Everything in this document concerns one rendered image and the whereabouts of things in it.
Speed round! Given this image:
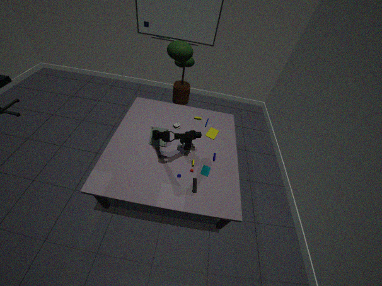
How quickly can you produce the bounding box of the yellow flat square plate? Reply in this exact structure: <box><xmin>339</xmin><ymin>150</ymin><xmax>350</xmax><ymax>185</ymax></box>
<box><xmin>205</xmin><ymin>127</ymin><xmax>219</xmax><ymax>140</ymax></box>

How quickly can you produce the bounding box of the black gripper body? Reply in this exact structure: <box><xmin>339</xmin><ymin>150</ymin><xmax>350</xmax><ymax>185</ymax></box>
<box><xmin>184</xmin><ymin>139</ymin><xmax>192</xmax><ymax>151</ymax></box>

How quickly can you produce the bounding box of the teal flat plate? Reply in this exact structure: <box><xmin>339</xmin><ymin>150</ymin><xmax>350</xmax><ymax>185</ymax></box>
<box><xmin>201</xmin><ymin>165</ymin><xmax>211</xmax><ymax>177</ymax></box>

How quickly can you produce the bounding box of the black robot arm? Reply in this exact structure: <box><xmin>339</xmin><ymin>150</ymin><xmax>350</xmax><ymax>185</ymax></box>
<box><xmin>152</xmin><ymin>130</ymin><xmax>202</xmax><ymax>144</ymax></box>

